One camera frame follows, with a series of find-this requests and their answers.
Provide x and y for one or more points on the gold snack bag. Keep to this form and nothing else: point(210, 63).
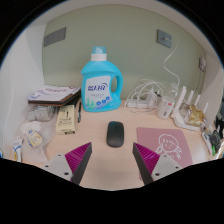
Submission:
point(195, 115)

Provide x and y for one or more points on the small white carton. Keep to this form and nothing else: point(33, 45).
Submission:
point(17, 148)

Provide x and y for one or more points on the white wall adapter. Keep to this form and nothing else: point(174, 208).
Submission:
point(202, 63)

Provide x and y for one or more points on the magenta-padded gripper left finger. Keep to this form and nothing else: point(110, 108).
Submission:
point(63, 165)

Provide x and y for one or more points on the black pen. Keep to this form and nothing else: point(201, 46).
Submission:
point(79, 113)

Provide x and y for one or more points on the black computer mouse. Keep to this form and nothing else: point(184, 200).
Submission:
point(115, 134)

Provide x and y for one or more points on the blue detergent bottle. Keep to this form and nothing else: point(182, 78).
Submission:
point(96, 73)

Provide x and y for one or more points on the pale yellow box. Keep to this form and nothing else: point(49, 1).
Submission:
point(65, 120)

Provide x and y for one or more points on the white rectangular device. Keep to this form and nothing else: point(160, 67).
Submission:
point(207, 141)

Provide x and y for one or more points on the grey blank wall plate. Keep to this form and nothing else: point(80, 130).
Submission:
point(55, 36)

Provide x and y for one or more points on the grey clear plastic bag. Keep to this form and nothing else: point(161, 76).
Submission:
point(40, 114)

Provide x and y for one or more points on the pink cartoon mouse pad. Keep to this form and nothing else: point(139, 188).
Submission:
point(148, 137)

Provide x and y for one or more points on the white power strip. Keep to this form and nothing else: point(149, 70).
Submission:
point(136, 104)

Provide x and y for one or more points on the white router with antennas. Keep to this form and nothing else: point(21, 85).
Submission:
point(181, 116)

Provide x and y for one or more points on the black round device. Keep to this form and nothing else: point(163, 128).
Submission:
point(216, 138)

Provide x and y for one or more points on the clear plastic bottle red label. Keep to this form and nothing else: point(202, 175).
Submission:
point(165, 108)

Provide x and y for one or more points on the grey wall socket plate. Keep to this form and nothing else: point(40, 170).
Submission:
point(164, 38)

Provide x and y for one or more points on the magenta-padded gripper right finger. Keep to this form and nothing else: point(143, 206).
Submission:
point(161, 165)

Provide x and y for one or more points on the white crumpled packet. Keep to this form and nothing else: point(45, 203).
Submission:
point(30, 127)

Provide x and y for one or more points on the white shelf unit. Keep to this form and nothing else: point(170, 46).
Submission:
point(20, 83)

